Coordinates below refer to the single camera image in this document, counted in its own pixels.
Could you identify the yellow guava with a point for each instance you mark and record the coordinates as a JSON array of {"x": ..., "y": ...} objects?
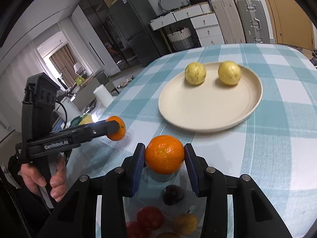
[
  {"x": 195, "y": 73},
  {"x": 229, "y": 73}
]

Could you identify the dark purple plum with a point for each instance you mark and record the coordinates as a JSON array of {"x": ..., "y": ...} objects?
[{"x": 172, "y": 194}]

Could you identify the dark glass-door cabinet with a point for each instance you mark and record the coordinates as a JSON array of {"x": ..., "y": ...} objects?
[{"x": 99, "y": 29}]

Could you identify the person's left hand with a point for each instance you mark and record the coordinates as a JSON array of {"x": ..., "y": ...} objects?
[{"x": 58, "y": 178}]

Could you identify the white paper towel roll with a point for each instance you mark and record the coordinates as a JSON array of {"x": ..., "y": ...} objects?
[{"x": 102, "y": 94}]

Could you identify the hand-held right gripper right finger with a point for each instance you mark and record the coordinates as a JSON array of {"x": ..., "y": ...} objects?
[{"x": 192, "y": 168}]

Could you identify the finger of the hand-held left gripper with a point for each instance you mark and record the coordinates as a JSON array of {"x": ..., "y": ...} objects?
[{"x": 104, "y": 128}]

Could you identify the silver suitcase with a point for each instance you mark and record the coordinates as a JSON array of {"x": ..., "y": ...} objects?
[{"x": 252, "y": 19}]

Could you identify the woven laundry basket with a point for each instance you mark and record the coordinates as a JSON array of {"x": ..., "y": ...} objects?
[{"x": 180, "y": 38}]

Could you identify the brown curtain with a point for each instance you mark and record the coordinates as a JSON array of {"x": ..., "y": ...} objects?
[{"x": 63, "y": 62}]

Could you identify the white drawer dresser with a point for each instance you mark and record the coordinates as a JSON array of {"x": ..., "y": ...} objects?
[{"x": 205, "y": 27}]

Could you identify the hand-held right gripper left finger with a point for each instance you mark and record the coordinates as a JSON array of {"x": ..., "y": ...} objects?
[{"x": 138, "y": 168}]

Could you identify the orange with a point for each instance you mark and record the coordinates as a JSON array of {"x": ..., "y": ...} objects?
[
  {"x": 117, "y": 130},
  {"x": 164, "y": 153}
]

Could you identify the yellow-brown plum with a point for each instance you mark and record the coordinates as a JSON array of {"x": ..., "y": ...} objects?
[{"x": 185, "y": 224}]

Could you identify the dark grey refrigerator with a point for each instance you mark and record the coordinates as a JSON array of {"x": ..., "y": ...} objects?
[{"x": 133, "y": 29}]

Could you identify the beige suitcase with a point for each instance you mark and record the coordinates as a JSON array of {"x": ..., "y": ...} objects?
[{"x": 226, "y": 19}]

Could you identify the yellow bag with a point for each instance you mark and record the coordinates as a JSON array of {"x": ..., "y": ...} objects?
[{"x": 85, "y": 119}]

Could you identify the pair of tan slippers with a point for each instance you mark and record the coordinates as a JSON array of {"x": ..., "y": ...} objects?
[{"x": 125, "y": 82}]

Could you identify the red tomato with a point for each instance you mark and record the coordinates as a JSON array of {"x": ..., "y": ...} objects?
[
  {"x": 149, "y": 218},
  {"x": 135, "y": 230}
]

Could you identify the cream round plate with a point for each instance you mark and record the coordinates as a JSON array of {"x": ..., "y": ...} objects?
[{"x": 210, "y": 104}]

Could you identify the teal white checked tablecloth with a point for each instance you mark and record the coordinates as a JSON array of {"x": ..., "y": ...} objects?
[{"x": 272, "y": 153}]

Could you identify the wooden door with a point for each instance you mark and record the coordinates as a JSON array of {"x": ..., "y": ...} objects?
[{"x": 284, "y": 12}]

